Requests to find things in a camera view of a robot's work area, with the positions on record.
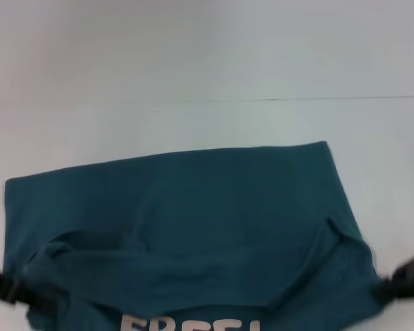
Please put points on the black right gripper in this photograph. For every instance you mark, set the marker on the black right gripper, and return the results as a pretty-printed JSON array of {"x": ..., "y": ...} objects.
[{"x": 412, "y": 276}]

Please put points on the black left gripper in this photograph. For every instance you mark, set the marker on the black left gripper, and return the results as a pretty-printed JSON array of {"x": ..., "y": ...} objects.
[{"x": 1, "y": 284}]

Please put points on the teal blue shirt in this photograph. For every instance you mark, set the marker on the teal blue shirt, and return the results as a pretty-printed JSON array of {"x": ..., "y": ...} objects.
[{"x": 193, "y": 224}]

